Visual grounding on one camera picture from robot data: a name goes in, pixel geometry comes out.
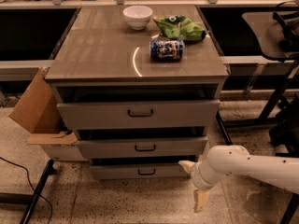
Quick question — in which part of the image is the blue soda can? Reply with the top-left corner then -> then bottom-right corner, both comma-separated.
149,40 -> 185,61

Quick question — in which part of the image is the black table leg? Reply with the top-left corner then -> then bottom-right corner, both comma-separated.
0,158 -> 55,224
216,112 -> 233,146

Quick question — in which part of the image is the grey top drawer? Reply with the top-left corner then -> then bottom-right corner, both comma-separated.
57,100 -> 220,130

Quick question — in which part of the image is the black right table leg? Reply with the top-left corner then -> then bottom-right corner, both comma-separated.
216,112 -> 233,146

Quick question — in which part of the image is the grey bottom drawer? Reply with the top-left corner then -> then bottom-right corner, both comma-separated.
90,163 -> 189,180

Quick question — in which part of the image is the black office chair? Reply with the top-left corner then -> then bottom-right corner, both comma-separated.
269,93 -> 299,224

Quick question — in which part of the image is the grey drawer cabinet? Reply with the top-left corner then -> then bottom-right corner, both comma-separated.
46,6 -> 228,103

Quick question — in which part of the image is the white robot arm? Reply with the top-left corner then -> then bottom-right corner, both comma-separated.
178,145 -> 299,212

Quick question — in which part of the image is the dark side table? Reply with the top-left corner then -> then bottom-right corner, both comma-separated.
217,0 -> 299,128

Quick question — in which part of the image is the green chip bag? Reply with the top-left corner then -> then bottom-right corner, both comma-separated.
153,15 -> 206,42

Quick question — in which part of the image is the grey middle drawer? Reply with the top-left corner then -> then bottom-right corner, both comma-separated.
78,137 -> 207,159

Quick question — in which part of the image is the black left table leg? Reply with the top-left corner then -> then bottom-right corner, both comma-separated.
0,158 -> 55,224

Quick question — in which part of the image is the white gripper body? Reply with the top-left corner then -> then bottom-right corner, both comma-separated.
191,161 -> 223,191

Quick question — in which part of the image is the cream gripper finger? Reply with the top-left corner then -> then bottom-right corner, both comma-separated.
178,161 -> 195,174
193,189 -> 209,213

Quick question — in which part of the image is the black floor cable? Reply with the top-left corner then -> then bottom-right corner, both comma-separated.
0,156 -> 54,224

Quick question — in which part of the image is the white ceramic bowl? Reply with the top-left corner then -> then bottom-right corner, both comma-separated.
123,6 -> 152,30

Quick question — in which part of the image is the brown cardboard box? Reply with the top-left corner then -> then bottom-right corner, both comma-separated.
9,67 -> 85,161

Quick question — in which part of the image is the grey drawer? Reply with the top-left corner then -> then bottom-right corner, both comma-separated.
90,163 -> 189,180
78,137 -> 207,159
57,100 -> 220,130

